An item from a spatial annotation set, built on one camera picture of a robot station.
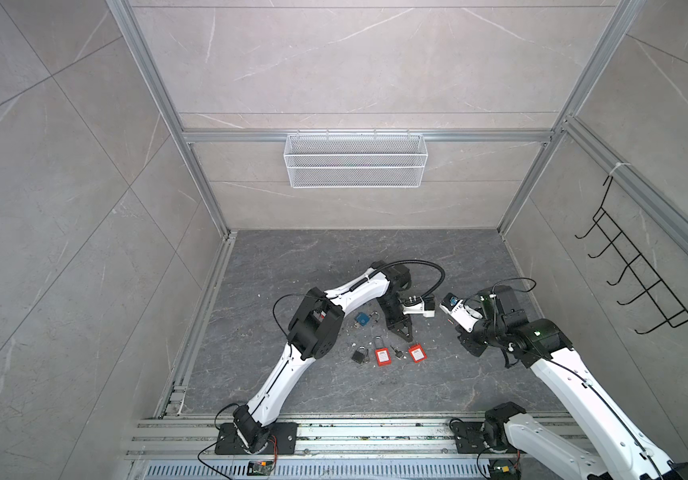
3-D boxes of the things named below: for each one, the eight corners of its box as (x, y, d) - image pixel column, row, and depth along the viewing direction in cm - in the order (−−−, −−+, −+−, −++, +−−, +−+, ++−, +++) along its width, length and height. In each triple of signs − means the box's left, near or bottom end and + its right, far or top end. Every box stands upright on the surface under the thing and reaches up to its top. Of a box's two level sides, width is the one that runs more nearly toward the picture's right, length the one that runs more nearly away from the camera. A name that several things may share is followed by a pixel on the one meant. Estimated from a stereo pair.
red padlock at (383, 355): (377, 367, 87) (378, 364, 85) (372, 339, 93) (372, 336, 91) (391, 365, 88) (392, 362, 86) (385, 337, 93) (386, 334, 91)
